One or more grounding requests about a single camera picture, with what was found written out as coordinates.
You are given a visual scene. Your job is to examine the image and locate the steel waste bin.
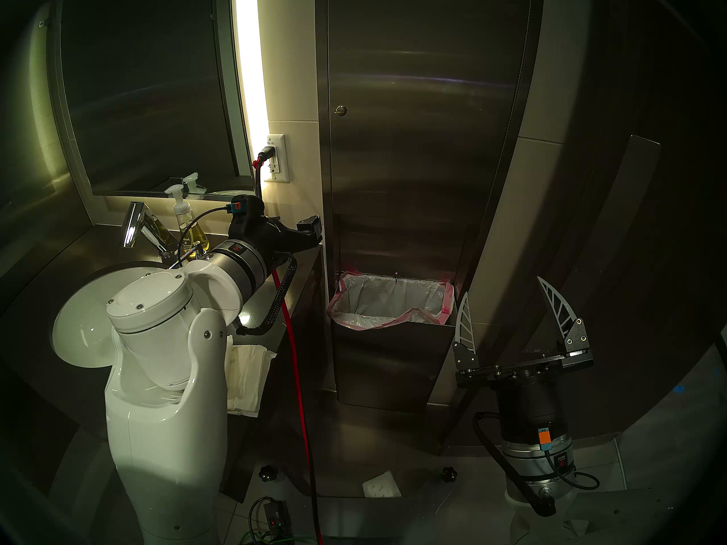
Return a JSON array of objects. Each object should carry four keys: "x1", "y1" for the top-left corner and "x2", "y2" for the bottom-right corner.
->
[{"x1": 331, "y1": 320, "x2": 458, "y2": 411}]

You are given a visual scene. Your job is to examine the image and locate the white folded paper towels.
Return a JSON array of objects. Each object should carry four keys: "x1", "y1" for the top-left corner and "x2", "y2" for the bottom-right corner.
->
[{"x1": 224, "y1": 342, "x2": 278, "y2": 418}]

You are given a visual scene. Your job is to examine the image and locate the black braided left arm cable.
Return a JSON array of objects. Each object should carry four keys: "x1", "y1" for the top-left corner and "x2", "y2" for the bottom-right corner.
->
[{"x1": 236, "y1": 253, "x2": 299, "y2": 337}]

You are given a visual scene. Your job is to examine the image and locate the white paper scrap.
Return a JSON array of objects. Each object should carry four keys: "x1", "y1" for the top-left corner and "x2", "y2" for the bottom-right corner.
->
[{"x1": 362, "y1": 471, "x2": 403, "y2": 498}]

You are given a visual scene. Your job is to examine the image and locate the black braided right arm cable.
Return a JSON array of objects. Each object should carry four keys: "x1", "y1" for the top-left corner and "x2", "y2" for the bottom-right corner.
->
[{"x1": 473, "y1": 412, "x2": 557, "y2": 517}]

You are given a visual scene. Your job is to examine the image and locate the vertical bright light strip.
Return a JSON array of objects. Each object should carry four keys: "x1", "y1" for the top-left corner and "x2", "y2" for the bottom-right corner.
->
[{"x1": 230, "y1": 0, "x2": 270, "y2": 153}]

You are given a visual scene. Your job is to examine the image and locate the stainless steel cabinet door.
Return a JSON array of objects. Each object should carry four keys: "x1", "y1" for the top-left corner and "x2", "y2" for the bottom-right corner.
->
[{"x1": 314, "y1": 0, "x2": 545, "y2": 411}]

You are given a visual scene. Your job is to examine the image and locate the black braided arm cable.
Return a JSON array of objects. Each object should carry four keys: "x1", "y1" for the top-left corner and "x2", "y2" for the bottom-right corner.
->
[
  {"x1": 236, "y1": 253, "x2": 299, "y2": 337},
  {"x1": 473, "y1": 412, "x2": 557, "y2": 517}
]

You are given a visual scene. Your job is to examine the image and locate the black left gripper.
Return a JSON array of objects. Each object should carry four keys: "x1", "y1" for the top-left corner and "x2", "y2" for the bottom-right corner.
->
[{"x1": 227, "y1": 195, "x2": 323, "y2": 262}]

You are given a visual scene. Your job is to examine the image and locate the steel towel dispenser door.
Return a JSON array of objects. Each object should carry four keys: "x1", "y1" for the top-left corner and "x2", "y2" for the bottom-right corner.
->
[{"x1": 327, "y1": 0, "x2": 534, "y2": 408}]

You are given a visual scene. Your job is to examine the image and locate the dark restroom door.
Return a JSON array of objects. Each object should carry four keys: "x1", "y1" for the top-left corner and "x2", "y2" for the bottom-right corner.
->
[{"x1": 511, "y1": 0, "x2": 727, "y2": 459}]

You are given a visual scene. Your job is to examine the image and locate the red power cable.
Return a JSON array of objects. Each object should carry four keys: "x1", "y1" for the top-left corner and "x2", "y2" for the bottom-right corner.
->
[{"x1": 253, "y1": 158, "x2": 323, "y2": 545}]

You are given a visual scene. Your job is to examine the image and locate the pink-rimmed clear trash liner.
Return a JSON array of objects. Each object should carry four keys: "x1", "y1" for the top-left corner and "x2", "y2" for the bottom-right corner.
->
[{"x1": 328, "y1": 271, "x2": 455, "y2": 330}]

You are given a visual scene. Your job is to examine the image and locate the chrome sink faucet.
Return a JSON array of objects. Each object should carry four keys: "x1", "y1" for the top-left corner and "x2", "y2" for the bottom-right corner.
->
[{"x1": 121, "y1": 202, "x2": 177, "y2": 263}]

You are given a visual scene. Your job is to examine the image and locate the white wall outlet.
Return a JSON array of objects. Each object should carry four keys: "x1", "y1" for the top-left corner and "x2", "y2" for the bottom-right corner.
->
[{"x1": 264, "y1": 133, "x2": 290, "y2": 184}]

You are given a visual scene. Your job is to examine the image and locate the clear soap pump bottle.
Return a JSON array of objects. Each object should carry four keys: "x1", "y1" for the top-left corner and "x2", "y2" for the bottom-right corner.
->
[{"x1": 165, "y1": 185, "x2": 210, "y2": 258}]

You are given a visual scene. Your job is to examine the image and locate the black electronics box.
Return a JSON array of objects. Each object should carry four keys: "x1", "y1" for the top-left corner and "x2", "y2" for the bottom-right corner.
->
[{"x1": 264, "y1": 497, "x2": 293, "y2": 536}]

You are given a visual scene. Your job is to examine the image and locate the white round sink basin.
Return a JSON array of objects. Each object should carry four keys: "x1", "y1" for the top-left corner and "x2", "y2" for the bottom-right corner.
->
[{"x1": 50, "y1": 263, "x2": 171, "y2": 370}]

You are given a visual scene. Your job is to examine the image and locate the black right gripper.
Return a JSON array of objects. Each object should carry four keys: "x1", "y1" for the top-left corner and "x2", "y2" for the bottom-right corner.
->
[{"x1": 453, "y1": 276, "x2": 595, "y2": 445}]

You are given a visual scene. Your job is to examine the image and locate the wall mirror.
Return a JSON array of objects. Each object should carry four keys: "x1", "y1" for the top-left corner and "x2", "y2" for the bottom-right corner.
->
[{"x1": 48, "y1": 0, "x2": 256, "y2": 197}]

